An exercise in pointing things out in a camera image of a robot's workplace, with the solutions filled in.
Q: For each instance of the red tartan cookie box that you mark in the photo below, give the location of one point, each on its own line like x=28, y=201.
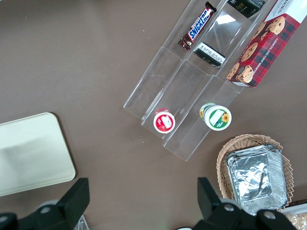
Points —
x=266, y=52

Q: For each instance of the green lid yogurt cup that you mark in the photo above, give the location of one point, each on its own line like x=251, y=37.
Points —
x=217, y=117

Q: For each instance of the white rectangular bin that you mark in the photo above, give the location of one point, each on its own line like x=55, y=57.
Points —
x=297, y=209

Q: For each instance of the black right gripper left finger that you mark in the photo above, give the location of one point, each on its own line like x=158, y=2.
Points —
x=69, y=210

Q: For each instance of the Snickers chocolate bar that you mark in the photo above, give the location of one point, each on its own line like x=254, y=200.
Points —
x=197, y=27

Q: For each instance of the small black carton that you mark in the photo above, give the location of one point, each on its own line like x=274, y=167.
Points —
x=247, y=7
x=209, y=54

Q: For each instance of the cream plastic tray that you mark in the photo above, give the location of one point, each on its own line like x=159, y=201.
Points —
x=33, y=153

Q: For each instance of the clear bag of crackers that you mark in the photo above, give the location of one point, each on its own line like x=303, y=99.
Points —
x=299, y=221

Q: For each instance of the light tan wicker basket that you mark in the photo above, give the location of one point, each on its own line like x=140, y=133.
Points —
x=224, y=155

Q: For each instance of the stacked aluminium foil trays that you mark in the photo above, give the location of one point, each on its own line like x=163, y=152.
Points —
x=254, y=177

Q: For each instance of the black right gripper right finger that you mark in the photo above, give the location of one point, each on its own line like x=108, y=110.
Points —
x=216, y=215

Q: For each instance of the clear acrylic stepped stand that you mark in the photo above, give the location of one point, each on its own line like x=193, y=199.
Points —
x=180, y=79

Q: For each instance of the red lid yogurt cup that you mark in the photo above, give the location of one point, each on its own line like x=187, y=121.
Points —
x=164, y=121

